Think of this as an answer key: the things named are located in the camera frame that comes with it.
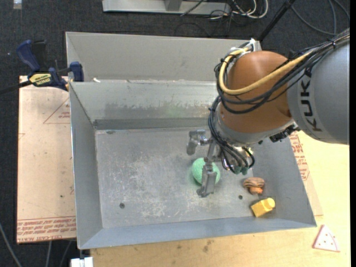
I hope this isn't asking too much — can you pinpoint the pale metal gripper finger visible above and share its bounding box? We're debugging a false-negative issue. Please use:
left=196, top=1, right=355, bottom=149
left=186, top=129, right=212, bottom=156
left=196, top=156, right=218, bottom=199

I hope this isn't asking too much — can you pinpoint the green ball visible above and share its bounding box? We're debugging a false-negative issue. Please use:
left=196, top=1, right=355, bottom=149
left=191, top=157, right=221, bottom=186

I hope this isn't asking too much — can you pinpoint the brown toy food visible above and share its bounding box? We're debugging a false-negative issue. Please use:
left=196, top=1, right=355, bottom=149
left=243, top=176, right=265, bottom=195

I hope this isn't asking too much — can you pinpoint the grey metal bin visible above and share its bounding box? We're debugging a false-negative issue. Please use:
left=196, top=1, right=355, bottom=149
left=65, top=31, right=318, bottom=250

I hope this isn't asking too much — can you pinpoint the yellow block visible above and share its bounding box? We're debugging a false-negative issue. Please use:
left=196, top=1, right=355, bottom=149
left=250, top=196, right=276, bottom=218

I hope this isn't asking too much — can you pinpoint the brown cardboard board, red print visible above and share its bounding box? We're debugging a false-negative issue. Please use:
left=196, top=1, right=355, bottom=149
left=16, top=75, right=324, bottom=245

